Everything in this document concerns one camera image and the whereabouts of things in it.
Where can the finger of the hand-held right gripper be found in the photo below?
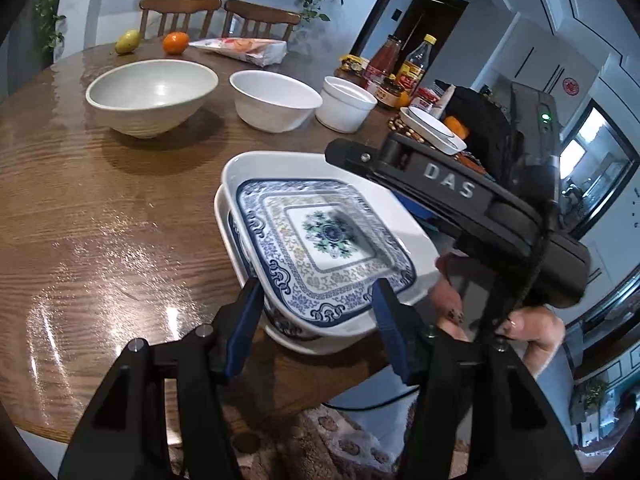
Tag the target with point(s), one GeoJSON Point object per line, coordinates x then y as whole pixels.
{"type": "Point", "coordinates": [445, 180]}

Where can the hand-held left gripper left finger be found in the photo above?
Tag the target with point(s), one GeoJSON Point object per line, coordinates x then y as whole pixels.
{"type": "Point", "coordinates": [244, 321]}

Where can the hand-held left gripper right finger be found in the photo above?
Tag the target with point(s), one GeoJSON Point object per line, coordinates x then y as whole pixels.
{"type": "Point", "coordinates": [388, 326]}

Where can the blue patterned square plate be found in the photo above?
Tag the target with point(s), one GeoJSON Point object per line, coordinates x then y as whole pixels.
{"type": "Point", "coordinates": [325, 240]}
{"type": "Point", "coordinates": [222, 220]}
{"type": "Point", "coordinates": [240, 250]}

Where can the white square plate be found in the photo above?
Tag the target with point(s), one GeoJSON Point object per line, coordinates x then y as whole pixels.
{"type": "Point", "coordinates": [400, 240]}

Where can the white straight-sided bowl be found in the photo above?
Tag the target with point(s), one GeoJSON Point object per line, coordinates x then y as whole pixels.
{"type": "Point", "coordinates": [345, 105]}

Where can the large white ribbed bowl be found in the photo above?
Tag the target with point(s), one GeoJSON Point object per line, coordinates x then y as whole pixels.
{"type": "Point", "coordinates": [150, 90]}

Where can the person's right hand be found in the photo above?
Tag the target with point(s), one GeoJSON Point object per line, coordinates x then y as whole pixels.
{"type": "Point", "coordinates": [537, 332]}

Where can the white rectangular plate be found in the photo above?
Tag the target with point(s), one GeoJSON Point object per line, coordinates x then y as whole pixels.
{"type": "Point", "coordinates": [432, 127]}

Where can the orange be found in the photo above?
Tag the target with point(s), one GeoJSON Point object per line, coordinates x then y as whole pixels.
{"type": "Point", "coordinates": [176, 43]}
{"type": "Point", "coordinates": [457, 127]}

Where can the wooden bead trivet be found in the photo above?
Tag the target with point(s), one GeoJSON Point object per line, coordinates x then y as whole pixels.
{"type": "Point", "coordinates": [400, 127]}

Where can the white tube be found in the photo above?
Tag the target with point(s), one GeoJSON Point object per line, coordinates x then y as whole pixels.
{"type": "Point", "coordinates": [447, 102]}

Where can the red-label jar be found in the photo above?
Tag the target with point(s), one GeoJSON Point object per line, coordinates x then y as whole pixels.
{"type": "Point", "coordinates": [425, 101]}

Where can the window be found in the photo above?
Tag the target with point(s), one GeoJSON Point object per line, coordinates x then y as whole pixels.
{"type": "Point", "coordinates": [595, 170]}

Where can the beige-label sauce jar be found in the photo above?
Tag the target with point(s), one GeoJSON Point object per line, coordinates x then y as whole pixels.
{"type": "Point", "coordinates": [390, 94]}

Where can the yellow-capped vinegar bottle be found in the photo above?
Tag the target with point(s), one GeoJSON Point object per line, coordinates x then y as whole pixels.
{"type": "Point", "coordinates": [419, 60]}

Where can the patterned rug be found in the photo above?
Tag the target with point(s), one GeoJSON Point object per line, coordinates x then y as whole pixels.
{"type": "Point", "coordinates": [320, 445]}

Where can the red sauce bottle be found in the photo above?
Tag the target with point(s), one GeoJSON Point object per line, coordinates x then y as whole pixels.
{"type": "Point", "coordinates": [382, 57]}

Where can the yellow snack packet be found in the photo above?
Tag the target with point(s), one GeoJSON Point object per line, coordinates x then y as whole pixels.
{"type": "Point", "coordinates": [354, 66]}

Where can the dark wooden door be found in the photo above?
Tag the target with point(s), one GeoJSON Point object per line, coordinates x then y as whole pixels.
{"type": "Point", "coordinates": [430, 25]}

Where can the white round bowl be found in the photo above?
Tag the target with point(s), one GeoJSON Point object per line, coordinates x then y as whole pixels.
{"type": "Point", "coordinates": [275, 97]}

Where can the white snack packet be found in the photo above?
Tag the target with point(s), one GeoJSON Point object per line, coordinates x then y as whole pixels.
{"type": "Point", "coordinates": [240, 49]}

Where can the wooden chair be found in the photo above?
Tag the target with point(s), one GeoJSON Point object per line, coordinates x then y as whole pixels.
{"type": "Point", "coordinates": [262, 15]}
{"type": "Point", "coordinates": [180, 7]}

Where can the green pear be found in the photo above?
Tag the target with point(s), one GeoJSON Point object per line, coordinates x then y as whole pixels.
{"type": "Point", "coordinates": [127, 42]}

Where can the green trailing plant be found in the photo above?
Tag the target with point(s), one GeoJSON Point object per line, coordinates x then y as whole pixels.
{"type": "Point", "coordinates": [50, 15]}

